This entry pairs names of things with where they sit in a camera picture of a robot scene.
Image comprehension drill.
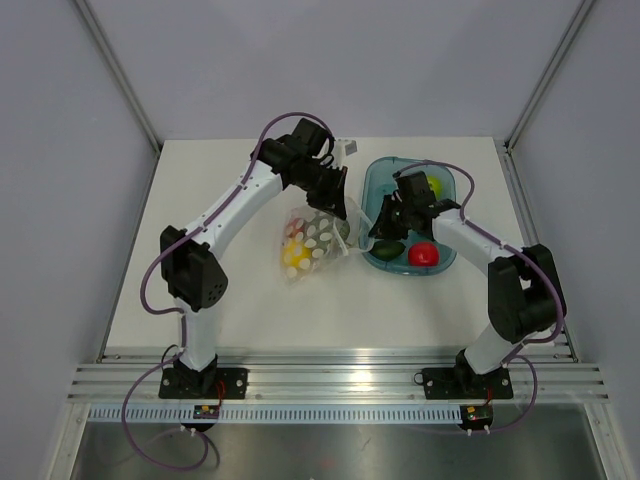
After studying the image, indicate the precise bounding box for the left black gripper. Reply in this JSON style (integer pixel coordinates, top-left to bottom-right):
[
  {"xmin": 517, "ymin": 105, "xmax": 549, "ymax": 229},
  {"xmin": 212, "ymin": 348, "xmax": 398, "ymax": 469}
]
[{"xmin": 291, "ymin": 160, "xmax": 347, "ymax": 220}]

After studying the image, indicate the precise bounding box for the green netted melon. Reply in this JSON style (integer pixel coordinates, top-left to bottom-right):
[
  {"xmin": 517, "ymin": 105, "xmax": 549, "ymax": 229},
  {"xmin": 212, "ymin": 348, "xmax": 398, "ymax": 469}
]
[{"xmin": 333, "ymin": 218, "xmax": 351, "ymax": 248}]

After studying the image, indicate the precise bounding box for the clear dotted zip bag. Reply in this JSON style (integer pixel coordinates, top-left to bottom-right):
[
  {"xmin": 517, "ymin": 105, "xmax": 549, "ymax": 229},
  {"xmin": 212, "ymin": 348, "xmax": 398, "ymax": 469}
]
[{"xmin": 279, "ymin": 197, "xmax": 374, "ymax": 286}]

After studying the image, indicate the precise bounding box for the wrinkled red fruit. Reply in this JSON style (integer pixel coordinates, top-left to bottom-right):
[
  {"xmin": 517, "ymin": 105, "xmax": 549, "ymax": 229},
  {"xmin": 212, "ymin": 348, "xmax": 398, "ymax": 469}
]
[{"xmin": 284, "ymin": 212, "xmax": 306, "ymax": 239}]

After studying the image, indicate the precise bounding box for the yellow fruit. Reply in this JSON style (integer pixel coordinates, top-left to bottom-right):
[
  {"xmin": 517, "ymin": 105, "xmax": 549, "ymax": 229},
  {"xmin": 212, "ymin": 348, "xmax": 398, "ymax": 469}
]
[{"xmin": 281, "ymin": 240, "xmax": 312, "ymax": 270}]

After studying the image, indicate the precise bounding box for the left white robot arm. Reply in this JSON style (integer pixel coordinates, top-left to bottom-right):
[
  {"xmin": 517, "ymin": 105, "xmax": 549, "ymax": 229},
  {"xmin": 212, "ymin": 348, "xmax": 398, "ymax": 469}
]
[{"xmin": 159, "ymin": 112, "xmax": 347, "ymax": 399}]

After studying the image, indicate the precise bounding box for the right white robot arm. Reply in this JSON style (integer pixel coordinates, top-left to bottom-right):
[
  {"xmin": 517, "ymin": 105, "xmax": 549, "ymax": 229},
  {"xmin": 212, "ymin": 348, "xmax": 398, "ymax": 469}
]
[{"xmin": 369, "ymin": 169, "xmax": 567, "ymax": 399}]

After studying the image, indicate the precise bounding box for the dark green avocado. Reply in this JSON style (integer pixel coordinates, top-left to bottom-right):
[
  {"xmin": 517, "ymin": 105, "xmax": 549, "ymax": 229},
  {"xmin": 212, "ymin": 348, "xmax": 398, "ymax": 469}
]
[{"xmin": 370, "ymin": 240, "xmax": 406, "ymax": 262}]

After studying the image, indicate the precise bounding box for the teal plastic tray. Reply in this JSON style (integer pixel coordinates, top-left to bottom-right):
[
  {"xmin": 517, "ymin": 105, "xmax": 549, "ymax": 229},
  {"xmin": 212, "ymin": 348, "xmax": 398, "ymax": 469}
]
[{"xmin": 359, "ymin": 156, "xmax": 457, "ymax": 276}]

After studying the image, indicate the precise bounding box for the smooth red apple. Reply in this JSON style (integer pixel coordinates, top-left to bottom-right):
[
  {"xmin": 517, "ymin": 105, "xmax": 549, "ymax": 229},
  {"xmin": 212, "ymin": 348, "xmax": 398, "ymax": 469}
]
[{"xmin": 407, "ymin": 242, "xmax": 440, "ymax": 268}]

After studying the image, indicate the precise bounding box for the green apple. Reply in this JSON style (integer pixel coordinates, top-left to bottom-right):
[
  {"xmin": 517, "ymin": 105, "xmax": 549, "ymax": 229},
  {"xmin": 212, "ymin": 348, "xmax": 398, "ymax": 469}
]
[{"xmin": 426, "ymin": 175, "xmax": 442, "ymax": 199}]

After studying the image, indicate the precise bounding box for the right small circuit board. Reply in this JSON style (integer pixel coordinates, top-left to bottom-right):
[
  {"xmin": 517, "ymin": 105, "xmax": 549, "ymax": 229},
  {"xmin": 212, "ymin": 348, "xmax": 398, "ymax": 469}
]
[{"xmin": 461, "ymin": 404, "xmax": 494, "ymax": 426}]

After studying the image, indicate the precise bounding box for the small circuit board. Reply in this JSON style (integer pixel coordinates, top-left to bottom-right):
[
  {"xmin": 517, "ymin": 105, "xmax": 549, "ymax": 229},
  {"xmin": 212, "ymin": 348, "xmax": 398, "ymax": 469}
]
[
  {"xmin": 193, "ymin": 405, "xmax": 220, "ymax": 421},
  {"xmin": 461, "ymin": 404, "xmax": 494, "ymax": 426}
]

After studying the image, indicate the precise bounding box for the left small circuit board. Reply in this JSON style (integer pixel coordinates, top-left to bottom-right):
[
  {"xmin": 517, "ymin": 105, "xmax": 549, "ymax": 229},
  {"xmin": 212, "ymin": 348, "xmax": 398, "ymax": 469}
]
[{"xmin": 193, "ymin": 405, "xmax": 220, "ymax": 421}]

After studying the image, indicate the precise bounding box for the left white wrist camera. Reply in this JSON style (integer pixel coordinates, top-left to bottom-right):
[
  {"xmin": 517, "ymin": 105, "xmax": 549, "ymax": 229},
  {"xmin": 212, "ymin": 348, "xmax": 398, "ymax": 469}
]
[{"xmin": 333, "ymin": 139, "xmax": 358, "ymax": 165}]

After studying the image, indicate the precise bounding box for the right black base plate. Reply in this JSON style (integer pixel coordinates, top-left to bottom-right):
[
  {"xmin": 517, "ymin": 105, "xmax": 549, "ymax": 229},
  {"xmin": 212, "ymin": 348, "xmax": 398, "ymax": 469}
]
[{"xmin": 420, "ymin": 367, "xmax": 514, "ymax": 400}]

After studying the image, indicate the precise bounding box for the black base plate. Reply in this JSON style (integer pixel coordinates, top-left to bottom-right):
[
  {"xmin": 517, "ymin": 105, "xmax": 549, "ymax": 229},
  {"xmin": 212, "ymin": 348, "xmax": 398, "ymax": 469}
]
[
  {"xmin": 420, "ymin": 367, "xmax": 514, "ymax": 400},
  {"xmin": 158, "ymin": 367, "xmax": 248, "ymax": 400}
]

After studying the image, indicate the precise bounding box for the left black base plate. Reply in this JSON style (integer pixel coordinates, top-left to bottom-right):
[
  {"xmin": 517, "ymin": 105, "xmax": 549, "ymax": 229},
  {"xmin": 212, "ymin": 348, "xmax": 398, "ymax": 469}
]
[{"xmin": 158, "ymin": 367, "xmax": 248, "ymax": 400}]

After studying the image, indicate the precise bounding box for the aluminium mounting rail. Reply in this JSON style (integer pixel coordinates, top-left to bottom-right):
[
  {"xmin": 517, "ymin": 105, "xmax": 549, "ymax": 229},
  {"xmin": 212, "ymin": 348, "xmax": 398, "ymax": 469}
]
[{"xmin": 67, "ymin": 346, "xmax": 610, "ymax": 404}]

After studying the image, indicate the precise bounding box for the left aluminium frame post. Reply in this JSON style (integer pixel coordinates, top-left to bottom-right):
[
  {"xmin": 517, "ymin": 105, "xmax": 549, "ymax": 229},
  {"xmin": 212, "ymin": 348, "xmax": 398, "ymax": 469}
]
[{"xmin": 70, "ymin": 0, "xmax": 163, "ymax": 158}]

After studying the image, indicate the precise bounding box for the aluminium frame post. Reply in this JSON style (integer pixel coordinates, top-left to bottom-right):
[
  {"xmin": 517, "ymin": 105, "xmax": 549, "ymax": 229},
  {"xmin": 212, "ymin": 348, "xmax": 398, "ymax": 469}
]
[
  {"xmin": 504, "ymin": 0, "xmax": 598, "ymax": 154},
  {"xmin": 70, "ymin": 0, "xmax": 163, "ymax": 158}
]

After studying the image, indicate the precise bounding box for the white slotted cable duct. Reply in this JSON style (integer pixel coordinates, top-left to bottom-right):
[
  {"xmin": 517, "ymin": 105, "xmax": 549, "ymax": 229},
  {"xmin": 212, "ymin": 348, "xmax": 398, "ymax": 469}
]
[{"xmin": 89, "ymin": 404, "xmax": 464, "ymax": 425}]

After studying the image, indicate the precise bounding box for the right aluminium frame post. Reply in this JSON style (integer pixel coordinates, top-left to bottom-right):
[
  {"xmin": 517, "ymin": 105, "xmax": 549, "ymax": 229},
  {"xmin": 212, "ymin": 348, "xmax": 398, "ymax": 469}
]
[{"xmin": 504, "ymin": 0, "xmax": 598, "ymax": 154}]

